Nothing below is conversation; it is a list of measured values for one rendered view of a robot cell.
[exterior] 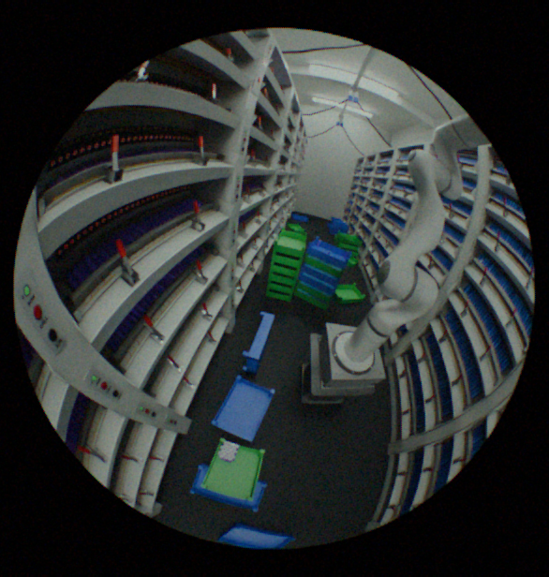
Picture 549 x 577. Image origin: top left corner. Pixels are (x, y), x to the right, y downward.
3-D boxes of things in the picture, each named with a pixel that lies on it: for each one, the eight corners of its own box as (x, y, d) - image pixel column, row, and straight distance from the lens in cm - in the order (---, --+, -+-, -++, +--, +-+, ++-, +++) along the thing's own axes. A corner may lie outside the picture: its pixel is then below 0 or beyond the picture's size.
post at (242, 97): (235, 323, 119) (276, 41, 113) (229, 333, 114) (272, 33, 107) (209, 315, 125) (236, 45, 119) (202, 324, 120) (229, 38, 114)
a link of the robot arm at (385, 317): (364, 307, 66) (397, 251, 57) (400, 320, 75) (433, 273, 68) (368, 332, 58) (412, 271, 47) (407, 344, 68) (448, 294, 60)
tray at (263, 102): (280, 127, 137) (290, 115, 140) (254, 96, 83) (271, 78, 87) (257, 119, 145) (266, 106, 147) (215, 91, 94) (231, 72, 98)
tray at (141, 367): (224, 268, 79) (231, 252, 74) (141, 391, 53) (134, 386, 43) (189, 246, 85) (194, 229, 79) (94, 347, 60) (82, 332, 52)
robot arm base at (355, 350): (368, 337, 86) (391, 310, 76) (374, 373, 77) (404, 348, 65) (333, 330, 78) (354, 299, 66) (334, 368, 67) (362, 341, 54)
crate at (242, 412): (238, 379, 99) (237, 375, 92) (273, 394, 98) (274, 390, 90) (213, 424, 95) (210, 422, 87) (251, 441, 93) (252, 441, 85)
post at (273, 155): (262, 269, 170) (294, 87, 165) (259, 274, 162) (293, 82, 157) (243, 264, 174) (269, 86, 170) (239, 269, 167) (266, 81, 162)
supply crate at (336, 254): (348, 259, 141) (352, 250, 138) (344, 270, 122) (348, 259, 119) (314, 244, 144) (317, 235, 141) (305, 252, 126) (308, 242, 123)
